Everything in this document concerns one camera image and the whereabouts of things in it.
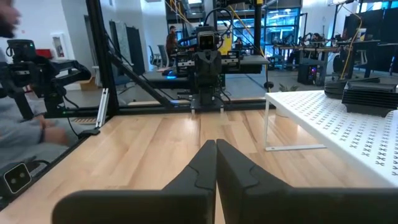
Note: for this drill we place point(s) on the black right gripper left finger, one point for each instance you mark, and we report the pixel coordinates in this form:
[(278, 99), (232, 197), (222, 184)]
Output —
[(133, 208)]

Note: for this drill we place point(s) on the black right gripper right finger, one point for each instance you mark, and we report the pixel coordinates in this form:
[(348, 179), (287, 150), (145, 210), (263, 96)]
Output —
[(280, 205)]

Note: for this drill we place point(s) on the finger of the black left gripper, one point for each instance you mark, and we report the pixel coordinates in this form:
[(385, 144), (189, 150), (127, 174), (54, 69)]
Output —
[(214, 70), (201, 70)]

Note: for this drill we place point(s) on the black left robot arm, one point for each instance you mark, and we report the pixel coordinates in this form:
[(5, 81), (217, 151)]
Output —
[(206, 95)]

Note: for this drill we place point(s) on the grey office chair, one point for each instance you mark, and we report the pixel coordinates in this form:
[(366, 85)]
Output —
[(161, 56)]

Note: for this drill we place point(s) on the person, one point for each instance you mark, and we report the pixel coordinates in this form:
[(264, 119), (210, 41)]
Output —
[(15, 137), (171, 40)]

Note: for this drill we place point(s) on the black desk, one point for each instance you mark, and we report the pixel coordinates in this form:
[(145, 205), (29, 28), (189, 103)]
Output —
[(248, 63)]

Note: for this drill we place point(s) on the black acoustic panel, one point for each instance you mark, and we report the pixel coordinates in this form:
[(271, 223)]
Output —
[(135, 49)]

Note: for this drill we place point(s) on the white perforated metal shelf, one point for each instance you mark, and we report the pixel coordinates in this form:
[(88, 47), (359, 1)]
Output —
[(342, 133)]

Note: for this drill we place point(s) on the black computer tower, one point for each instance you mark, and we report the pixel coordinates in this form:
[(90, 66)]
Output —
[(311, 74)]

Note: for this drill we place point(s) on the cardboard box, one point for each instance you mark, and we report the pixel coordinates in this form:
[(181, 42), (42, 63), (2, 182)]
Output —
[(88, 84)]

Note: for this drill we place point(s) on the person's hand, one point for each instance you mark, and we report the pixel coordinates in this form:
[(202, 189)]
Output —
[(56, 136)]

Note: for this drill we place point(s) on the black partition panel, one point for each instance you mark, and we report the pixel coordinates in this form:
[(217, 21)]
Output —
[(376, 34)]

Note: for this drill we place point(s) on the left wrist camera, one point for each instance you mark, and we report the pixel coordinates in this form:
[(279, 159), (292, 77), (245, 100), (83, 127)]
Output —
[(207, 40)]

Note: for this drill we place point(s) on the white wall cabinet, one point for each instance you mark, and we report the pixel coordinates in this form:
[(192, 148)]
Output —
[(59, 46)]

